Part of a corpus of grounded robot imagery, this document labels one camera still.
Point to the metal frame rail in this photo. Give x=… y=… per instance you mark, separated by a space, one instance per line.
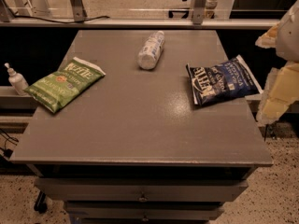
x=149 y=14

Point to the grey drawer cabinet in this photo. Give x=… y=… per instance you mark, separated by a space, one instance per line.
x=153 y=200

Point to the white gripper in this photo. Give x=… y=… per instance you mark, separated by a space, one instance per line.
x=289 y=36

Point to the white plastic water bottle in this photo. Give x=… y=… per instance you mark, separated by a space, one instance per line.
x=151 y=51

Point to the white pump dispenser bottle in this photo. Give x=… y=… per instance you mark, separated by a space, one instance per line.
x=17 y=80

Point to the green jalapeno chip bag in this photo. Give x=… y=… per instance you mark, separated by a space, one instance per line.
x=56 y=90

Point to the blue chip bag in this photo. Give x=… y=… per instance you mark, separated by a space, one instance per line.
x=224 y=81

